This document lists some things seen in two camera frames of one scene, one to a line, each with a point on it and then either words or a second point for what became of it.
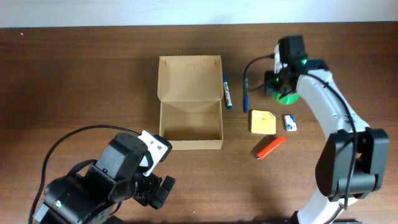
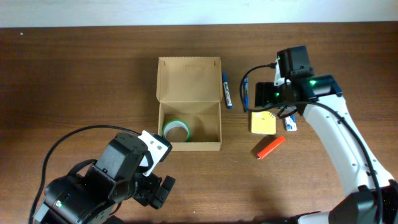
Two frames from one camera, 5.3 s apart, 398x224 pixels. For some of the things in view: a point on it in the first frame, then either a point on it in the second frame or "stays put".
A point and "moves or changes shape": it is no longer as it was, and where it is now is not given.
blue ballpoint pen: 246,95 stays put
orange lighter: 270,147 stays put
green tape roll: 288,99 moves or changes shape
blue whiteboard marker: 229,99 stays put
